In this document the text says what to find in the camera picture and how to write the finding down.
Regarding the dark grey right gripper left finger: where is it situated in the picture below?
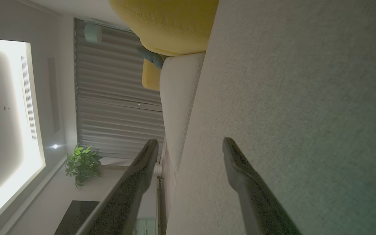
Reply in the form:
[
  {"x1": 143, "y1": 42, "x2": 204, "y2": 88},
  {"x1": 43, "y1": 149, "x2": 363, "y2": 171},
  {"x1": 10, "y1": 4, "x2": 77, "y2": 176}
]
[{"x1": 75, "y1": 139, "x2": 159, "y2": 235}]

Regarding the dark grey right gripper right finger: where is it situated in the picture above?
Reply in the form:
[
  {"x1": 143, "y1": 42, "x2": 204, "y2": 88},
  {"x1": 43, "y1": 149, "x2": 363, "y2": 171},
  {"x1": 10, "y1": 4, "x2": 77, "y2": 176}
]
[{"x1": 222, "y1": 137, "x2": 303, "y2": 235}]

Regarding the pale green cabinet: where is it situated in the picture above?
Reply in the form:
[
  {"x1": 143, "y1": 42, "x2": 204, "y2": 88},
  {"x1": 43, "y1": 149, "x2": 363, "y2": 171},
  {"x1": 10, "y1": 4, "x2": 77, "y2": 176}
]
[{"x1": 135, "y1": 218, "x2": 158, "y2": 235}]

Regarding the dark flat cabinet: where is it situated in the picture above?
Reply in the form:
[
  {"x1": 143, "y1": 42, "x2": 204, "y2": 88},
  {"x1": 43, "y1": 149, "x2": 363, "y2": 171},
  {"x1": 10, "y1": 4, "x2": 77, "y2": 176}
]
[{"x1": 54, "y1": 200, "x2": 101, "y2": 235}]

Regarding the green potted plant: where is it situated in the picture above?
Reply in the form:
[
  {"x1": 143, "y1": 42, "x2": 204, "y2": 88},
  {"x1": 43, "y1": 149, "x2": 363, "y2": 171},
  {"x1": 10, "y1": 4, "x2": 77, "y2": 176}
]
[{"x1": 65, "y1": 143, "x2": 103, "y2": 189}]

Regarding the grey pleated curtain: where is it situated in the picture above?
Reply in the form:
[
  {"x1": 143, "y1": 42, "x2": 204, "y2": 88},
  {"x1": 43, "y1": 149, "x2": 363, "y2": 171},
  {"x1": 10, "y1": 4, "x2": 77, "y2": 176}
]
[{"x1": 74, "y1": 18, "x2": 165, "y2": 160}]

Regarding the grey fabric sofa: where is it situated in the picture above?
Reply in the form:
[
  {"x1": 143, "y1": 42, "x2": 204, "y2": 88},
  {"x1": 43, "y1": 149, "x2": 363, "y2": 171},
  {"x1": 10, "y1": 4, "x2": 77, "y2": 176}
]
[{"x1": 166, "y1": 0, "x2": 376, "y2": 235}]

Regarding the cream sofa cushion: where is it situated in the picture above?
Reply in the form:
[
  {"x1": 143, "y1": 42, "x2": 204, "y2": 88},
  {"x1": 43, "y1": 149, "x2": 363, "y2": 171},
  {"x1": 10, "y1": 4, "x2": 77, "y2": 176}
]
[{"x1": 159, "y1": 52, "x2": 206, "y2": 171}]

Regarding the small yellow cushion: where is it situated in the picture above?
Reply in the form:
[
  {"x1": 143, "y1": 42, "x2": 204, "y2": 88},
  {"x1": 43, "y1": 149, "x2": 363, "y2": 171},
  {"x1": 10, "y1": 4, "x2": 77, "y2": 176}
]
[{"x1": 142, "y1": 59, "x2": 161, "y2": 91}]

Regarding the teal plush item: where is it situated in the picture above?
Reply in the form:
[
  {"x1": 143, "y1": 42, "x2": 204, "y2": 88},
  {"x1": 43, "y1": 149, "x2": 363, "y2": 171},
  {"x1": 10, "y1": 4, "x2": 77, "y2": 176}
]
[{"x1": 137, "y1": 46, "x2": 165, "y2": 70}]

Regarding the mint green round device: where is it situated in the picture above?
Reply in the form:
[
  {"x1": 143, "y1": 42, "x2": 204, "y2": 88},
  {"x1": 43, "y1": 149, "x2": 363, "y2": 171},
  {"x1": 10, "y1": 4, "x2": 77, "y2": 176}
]
[{"x1": 84, "y1": 23, "x2": 103, "y2": 44}]

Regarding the large yellow cushion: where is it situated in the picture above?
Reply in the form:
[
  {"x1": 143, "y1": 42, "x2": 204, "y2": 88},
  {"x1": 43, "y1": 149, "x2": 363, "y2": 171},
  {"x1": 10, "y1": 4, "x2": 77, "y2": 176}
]
[{"x1": 109, "y1": 0, "x2": 219, "y2": 57}]

